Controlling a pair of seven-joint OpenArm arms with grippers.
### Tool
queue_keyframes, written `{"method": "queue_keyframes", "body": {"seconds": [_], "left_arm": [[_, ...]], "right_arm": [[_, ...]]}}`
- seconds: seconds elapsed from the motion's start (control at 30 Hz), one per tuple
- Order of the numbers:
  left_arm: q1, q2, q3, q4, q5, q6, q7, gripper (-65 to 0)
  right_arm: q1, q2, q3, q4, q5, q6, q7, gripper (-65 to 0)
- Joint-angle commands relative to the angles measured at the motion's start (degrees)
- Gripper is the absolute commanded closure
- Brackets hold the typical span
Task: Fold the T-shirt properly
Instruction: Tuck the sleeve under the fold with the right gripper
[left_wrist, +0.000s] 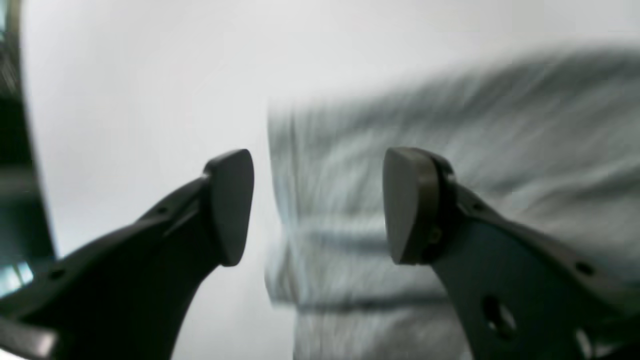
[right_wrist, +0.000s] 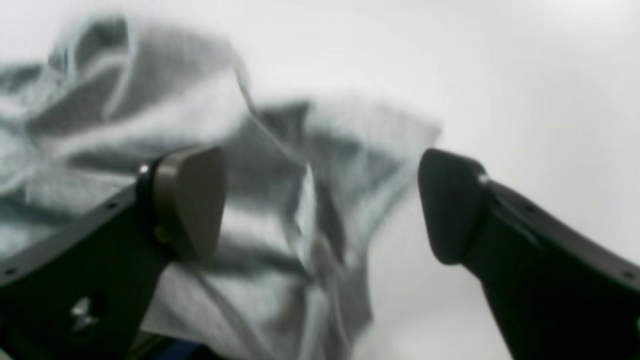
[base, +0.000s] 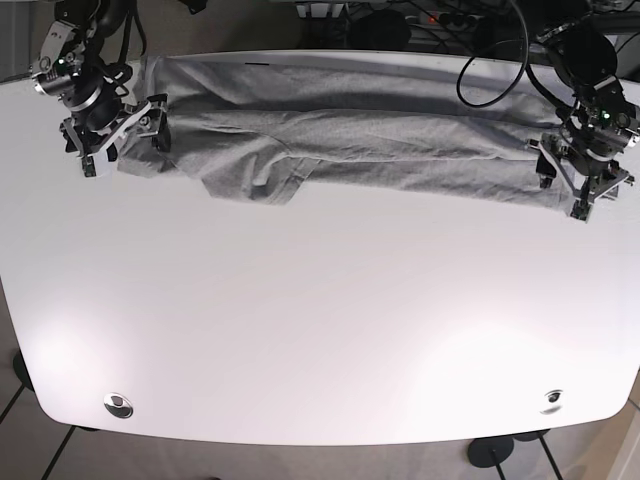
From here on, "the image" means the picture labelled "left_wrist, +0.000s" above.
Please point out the grey T-shirt black lettering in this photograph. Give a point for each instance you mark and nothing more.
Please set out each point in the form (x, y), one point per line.
(549, 141)

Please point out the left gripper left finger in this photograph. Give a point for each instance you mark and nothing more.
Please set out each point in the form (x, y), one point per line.
(125, 295)

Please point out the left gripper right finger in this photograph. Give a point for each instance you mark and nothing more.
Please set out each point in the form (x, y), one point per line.
(518, 294)

